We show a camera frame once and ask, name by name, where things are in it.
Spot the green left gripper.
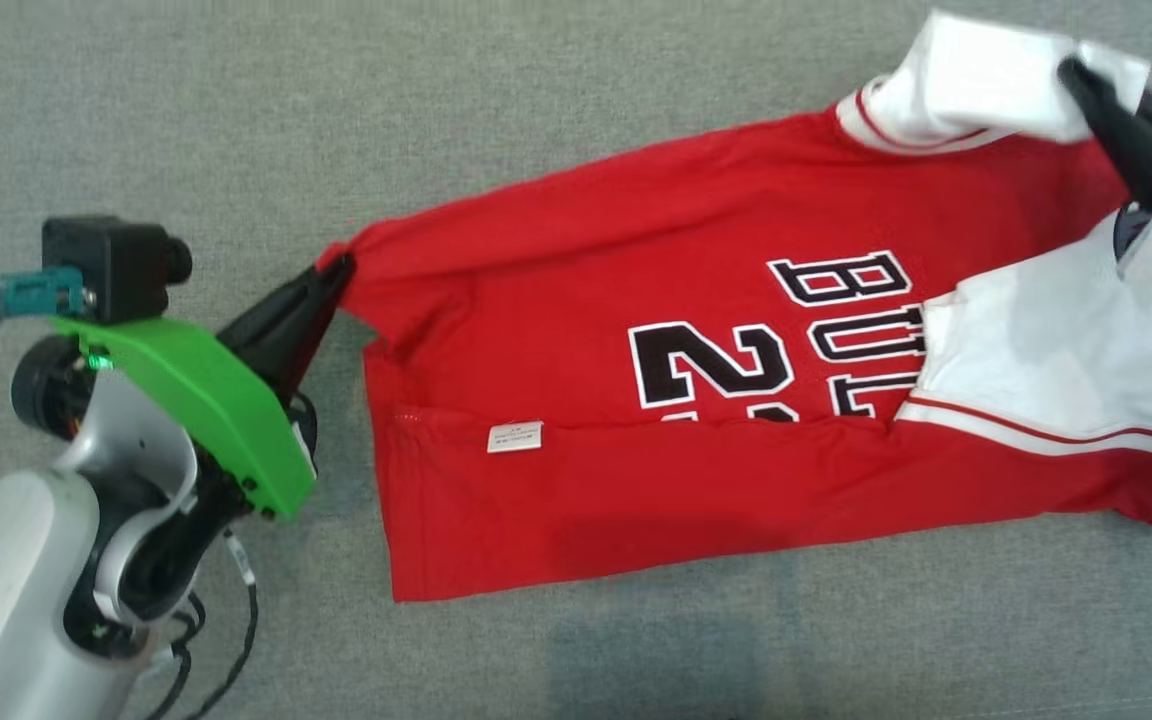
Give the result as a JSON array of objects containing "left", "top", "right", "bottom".
[{"left": 51, "top": 255, "right": 357, "bottom": 523}]

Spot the red and white basketball jersey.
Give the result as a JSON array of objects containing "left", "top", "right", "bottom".
[{"left": 321, "top": 10, "right": 1152, "bottom": 603}]

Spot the teal connector with grey cable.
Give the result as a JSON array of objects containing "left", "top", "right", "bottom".
[{"left": 0, "top": 268, "right": 89, "bottom": 346}]

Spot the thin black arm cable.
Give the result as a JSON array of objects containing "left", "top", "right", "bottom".
[{"left": 136, "top": 530, "right": 262, "bottom": 720}]

